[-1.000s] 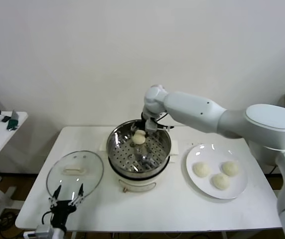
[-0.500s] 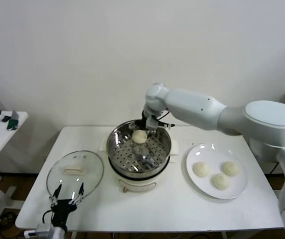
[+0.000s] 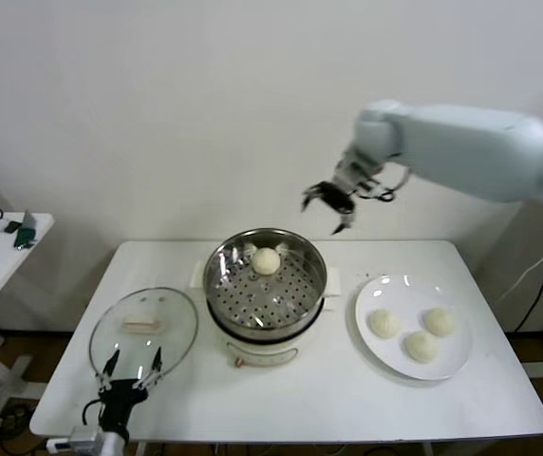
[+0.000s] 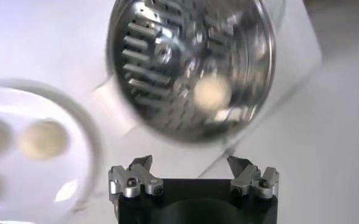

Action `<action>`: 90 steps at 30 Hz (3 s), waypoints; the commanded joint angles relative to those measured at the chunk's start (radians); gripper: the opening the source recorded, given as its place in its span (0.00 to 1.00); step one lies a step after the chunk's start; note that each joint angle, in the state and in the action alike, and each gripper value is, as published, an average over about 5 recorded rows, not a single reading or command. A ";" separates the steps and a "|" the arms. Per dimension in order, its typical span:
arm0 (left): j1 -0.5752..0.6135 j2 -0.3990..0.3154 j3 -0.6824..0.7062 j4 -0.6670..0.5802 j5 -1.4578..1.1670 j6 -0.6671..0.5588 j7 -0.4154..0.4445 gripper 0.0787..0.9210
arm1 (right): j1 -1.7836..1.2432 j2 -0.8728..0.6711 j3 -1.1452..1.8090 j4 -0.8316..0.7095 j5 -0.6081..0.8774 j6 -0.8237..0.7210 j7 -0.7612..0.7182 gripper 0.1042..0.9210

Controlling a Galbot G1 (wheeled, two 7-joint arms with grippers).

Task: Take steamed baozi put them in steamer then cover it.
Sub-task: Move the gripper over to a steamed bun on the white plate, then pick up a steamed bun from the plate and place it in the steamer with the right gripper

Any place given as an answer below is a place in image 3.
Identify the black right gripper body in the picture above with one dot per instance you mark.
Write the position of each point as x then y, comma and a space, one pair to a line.
339, 197

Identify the round glass pot lid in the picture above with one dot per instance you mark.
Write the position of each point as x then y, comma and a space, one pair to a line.
176, 323

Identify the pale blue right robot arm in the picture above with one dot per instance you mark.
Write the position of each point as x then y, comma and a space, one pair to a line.
466, 152

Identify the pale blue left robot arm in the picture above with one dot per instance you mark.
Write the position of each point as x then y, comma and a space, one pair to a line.
114, 444

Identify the white round plate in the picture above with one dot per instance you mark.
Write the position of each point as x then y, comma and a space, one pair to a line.
395, 290

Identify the small black device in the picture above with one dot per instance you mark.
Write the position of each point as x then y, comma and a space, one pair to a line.
11, 227

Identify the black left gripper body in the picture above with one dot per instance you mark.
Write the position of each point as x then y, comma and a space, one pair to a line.
119, 401

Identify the white steamed baozi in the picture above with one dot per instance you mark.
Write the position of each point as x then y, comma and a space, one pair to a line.
438, 321
266, 260
385, 324
422, 347

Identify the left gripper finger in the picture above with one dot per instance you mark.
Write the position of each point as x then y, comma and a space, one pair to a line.
155, 373
109, 370

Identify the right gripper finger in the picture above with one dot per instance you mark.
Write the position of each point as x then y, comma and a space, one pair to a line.
310, 195
347, 219

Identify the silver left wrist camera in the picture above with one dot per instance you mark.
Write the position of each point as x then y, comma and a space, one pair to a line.
84, 437

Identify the perforated steel steamer basket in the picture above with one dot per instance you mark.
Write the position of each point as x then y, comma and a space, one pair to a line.
276, 294

